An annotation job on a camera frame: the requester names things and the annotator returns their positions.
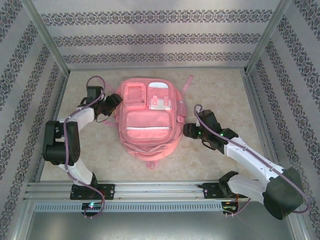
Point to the pink school backpack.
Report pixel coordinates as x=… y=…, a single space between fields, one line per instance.
x=147 y=125

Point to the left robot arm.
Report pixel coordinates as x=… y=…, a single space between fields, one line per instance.
x=82 y=117

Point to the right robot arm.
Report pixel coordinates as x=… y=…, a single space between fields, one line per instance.
x=250 y=155

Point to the grey metal panel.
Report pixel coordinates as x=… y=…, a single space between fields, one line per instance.
x=160 y=225

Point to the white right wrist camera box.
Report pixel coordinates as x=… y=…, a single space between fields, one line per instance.
x=198 y=122

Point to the aluminium side rail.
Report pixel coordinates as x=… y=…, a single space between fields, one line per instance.
x=58 y=100
x=256 y=100

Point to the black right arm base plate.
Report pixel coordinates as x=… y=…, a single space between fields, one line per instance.
x=211 y=191

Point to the aluminium back rail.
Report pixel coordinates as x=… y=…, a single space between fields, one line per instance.
x=200 y=68

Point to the aluminium mounting rail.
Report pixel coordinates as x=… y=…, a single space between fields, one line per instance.
x=160 y=188

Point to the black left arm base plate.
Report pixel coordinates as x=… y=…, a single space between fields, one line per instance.
x=110 y=191

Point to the aluminium frame post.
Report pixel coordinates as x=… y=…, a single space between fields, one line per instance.
x=46 y=37
x=267 y=37

